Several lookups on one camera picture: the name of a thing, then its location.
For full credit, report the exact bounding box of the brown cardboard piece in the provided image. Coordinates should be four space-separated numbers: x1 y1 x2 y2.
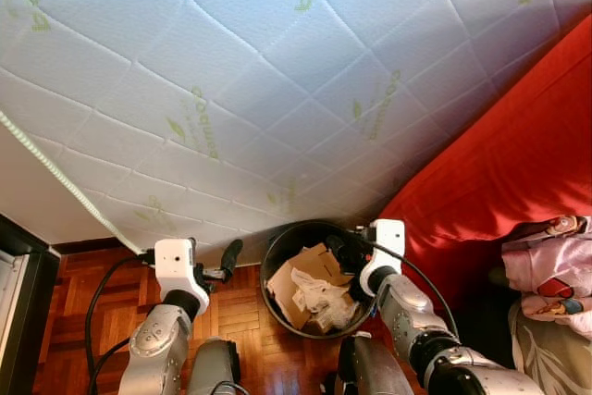
266 243 348 331

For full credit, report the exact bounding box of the black round waste bin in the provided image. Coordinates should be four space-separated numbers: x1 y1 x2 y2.
261 219 380 339

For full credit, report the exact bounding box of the silver robot left leg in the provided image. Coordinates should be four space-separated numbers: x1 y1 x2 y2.
188 338 243 395

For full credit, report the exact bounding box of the red covered folded mattress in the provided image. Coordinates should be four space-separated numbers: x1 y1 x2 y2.
379 11 592 313

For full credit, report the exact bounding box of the pink cartoon print blanket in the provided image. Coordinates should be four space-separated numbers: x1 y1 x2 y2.
499 215 592 340

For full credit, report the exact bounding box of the grey floral bed sheet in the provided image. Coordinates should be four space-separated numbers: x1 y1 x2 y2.
509 298 592 395

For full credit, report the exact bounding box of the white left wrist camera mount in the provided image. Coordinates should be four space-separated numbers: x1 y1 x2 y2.
153 238 212 315

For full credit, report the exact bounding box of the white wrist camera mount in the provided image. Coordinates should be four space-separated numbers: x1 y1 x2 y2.
359 219 406 296
153 238 212 315

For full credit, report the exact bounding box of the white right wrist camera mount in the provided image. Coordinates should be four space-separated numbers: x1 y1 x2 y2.
359 219 406 296

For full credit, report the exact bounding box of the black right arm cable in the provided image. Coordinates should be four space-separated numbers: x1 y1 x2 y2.
356 228 459 340

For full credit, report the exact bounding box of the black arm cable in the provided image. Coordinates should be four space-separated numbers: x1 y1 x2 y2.
356 228 459 340
83 252 158 395

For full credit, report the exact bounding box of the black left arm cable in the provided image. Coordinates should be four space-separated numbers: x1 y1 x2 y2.
83 252 158 395

